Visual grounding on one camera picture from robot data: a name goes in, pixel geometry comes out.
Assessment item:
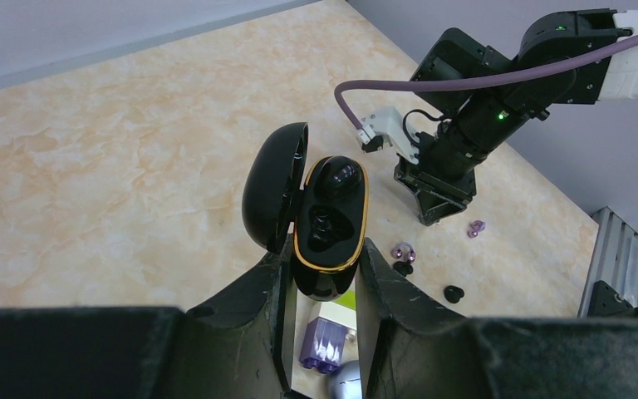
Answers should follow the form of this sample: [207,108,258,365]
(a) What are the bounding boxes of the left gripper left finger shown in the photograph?
[161,242,297,398]

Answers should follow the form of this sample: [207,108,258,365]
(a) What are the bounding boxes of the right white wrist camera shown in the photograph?
[356,106,420,165]

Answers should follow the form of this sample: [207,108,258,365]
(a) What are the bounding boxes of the silver blue earbud case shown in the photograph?
[326,360,362,399]

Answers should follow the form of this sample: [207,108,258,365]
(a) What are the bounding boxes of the purple white green block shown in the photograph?
[298,289,357,374]

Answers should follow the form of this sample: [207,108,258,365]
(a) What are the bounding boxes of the black earbud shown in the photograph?
[392,261,414,277]
[443,285,465,304]

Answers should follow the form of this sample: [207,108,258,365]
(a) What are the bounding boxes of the black earbud lower left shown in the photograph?
[443,285,465,304]

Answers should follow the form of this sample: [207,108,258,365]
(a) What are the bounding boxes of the purple earbud far right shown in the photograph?
[467,219,486,239]

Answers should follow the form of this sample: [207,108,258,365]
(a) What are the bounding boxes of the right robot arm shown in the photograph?
[395,8,638,225]

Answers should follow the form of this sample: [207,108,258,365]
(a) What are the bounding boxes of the black earbud case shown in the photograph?
[242,122,369,302]

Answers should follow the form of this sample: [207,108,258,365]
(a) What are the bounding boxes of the purple earbud near blocks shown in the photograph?
[390,242,416,264]

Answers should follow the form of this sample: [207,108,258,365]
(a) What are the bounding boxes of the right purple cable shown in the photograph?
[333,24,638,131]

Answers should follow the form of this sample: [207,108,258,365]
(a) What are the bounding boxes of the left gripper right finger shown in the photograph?
[356,239,484,398]

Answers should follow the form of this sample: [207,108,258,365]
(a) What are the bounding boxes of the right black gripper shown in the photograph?
[394,157,476,226]

